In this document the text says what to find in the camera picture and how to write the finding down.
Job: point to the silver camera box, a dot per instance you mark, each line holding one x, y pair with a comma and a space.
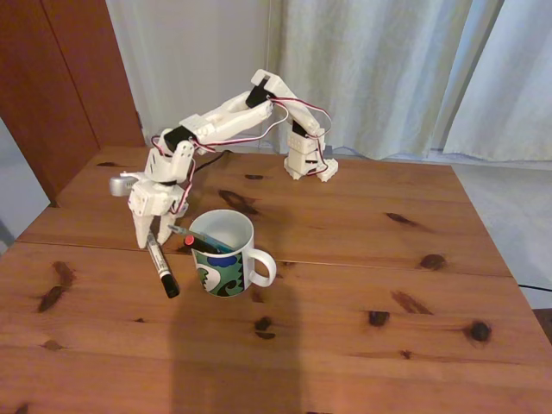
121, 185

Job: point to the brown wooden cabinet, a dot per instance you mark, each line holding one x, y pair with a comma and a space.
52, 86

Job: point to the black pen with red ends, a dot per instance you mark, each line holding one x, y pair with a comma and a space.
200, 245

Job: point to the white marker with black cap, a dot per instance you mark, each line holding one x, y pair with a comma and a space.
161, 267

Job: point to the wide white curtain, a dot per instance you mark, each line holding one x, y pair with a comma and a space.
431, 43

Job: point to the teal mechanical pencil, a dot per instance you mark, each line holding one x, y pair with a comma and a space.
177, 228

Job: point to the white mug, green blue pattern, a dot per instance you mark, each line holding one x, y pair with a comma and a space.
215, 276

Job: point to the narrow white curtain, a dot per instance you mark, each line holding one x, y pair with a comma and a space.
517, 86

